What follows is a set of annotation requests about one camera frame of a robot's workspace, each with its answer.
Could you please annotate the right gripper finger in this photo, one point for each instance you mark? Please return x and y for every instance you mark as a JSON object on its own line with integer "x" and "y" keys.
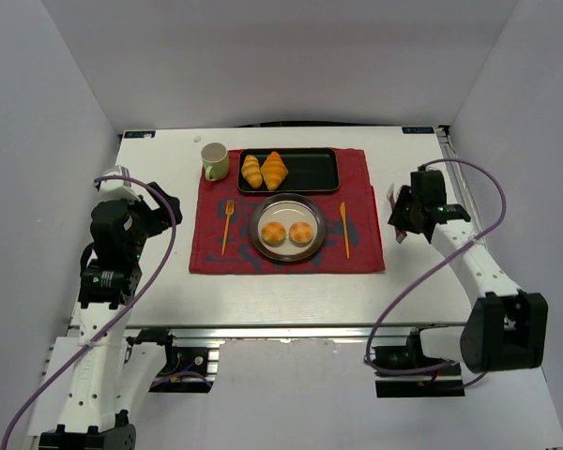
{"x": 405, "y": 196}
{"x": 399, "y": 220}

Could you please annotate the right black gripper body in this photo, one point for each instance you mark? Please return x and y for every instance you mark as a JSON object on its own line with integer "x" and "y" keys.
{"x": 404, "y": 212}

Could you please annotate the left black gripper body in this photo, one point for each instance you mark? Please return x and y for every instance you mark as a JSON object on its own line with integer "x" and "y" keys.
{"x": 160, "y": 209}

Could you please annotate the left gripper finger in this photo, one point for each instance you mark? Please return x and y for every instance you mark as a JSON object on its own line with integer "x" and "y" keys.
{"x": 144, "y": 213}
{"x": 168, "y": 213}

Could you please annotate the metal serving tongs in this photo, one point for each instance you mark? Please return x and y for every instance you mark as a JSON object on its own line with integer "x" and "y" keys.
{"x": 399, "y": 235}

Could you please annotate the round bread bun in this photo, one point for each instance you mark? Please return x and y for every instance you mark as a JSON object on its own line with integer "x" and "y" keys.
{"x": 273, "y": 233}
{"x": 301, "y": 233}

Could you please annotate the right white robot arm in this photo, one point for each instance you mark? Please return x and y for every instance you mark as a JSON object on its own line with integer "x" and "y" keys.
{"x": 506, "y": 327}

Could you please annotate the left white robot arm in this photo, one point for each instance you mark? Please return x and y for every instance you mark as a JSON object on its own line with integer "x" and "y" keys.
{"x": 104, "y": 391}

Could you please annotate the orange plastic knife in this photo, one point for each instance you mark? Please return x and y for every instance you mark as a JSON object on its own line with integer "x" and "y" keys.
{"x": 343, "y": 214}

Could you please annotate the red patterned placemat cloth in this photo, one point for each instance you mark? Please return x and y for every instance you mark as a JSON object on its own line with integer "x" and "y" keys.
{"x": 242, "y": 258}

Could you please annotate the orange plastic fork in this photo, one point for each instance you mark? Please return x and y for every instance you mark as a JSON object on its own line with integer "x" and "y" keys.
{"x": 229, "y": 212}

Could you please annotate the right blue table label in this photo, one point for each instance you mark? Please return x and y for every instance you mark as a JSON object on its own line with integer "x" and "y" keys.
{"x": 418, "y": 130}

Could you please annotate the blue table label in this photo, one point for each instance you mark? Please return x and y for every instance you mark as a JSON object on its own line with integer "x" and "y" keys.
{"x": 418, "y": 130}
{"x": 139, "y": 134}

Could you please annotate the pale green mug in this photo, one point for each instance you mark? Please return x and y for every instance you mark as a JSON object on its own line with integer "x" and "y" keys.
{"x": 215, "y": 158}

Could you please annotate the left blue table label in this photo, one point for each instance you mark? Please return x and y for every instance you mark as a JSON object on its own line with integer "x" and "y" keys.
{"x": 139, "y": 134}

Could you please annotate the left striped croissant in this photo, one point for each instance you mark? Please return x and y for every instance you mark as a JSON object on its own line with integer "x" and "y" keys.
{"x": 251, "y": 172}

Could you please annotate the striped croissant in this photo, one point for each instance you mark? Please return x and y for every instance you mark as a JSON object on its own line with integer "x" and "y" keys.
{"x": 273, "y": 171}
{"x": 251, "y": 172}

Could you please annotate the black rectangular tray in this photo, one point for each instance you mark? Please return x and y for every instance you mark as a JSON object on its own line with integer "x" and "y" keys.
{"x": 312, "y": 170}

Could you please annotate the dark rimmed white plate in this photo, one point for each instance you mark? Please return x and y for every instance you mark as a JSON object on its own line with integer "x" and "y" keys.
{"x": 288, "y": 209}

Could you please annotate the right striped croissant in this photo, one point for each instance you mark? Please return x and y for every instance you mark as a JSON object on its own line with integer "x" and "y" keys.
{"x": 273, "y": 171}

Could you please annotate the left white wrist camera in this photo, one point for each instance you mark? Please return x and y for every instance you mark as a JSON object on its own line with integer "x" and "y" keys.
{"x": 112, "y": 183}

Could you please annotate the aluminium table frame rail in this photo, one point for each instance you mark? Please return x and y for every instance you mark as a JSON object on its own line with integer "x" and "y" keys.
{"x": 464, "y": 187}

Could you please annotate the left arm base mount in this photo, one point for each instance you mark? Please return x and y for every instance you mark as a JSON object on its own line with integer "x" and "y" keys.
{"x": 185, "y": 370}

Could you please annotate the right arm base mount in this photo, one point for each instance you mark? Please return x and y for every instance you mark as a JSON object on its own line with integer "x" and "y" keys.
{"x": 400, "y": 374}

